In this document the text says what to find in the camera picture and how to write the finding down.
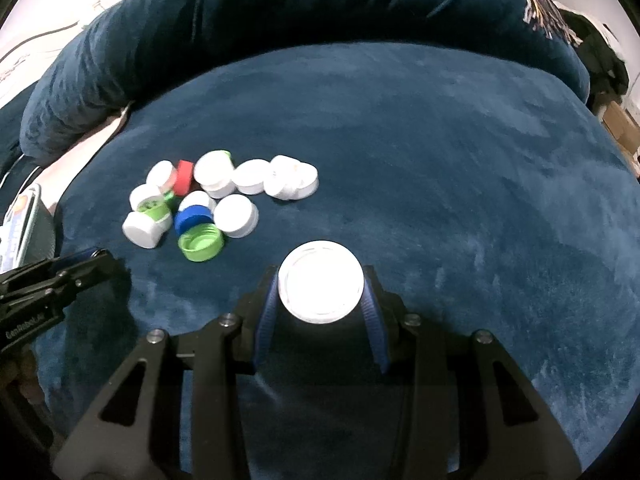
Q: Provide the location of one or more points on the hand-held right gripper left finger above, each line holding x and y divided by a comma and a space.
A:
265, 320

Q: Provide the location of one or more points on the pile of plastic bottle caps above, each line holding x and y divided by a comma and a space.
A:
235, 215

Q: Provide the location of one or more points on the black jacket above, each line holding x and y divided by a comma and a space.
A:
605, 67

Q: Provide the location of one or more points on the large white ringed lid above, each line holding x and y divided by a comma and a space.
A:
320, 282

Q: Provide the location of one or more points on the cardboard box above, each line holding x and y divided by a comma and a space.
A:
622, 122

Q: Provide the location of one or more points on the white patterned sheet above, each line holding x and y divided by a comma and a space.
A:
40, 25

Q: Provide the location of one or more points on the white printed packet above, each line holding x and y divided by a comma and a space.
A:
17, 230

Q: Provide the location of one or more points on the dark blue velvet cushion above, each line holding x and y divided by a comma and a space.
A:
300, 5

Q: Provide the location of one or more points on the fringed woven throw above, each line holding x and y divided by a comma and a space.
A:
542, 7

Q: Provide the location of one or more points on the white garment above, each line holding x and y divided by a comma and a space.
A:
609, 32

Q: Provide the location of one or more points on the pink bed sheet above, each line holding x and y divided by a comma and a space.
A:
80, 145

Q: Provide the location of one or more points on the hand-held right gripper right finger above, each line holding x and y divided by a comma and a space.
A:
375, 320

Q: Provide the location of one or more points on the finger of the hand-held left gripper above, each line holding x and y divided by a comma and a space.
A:
75, 280
60, 264

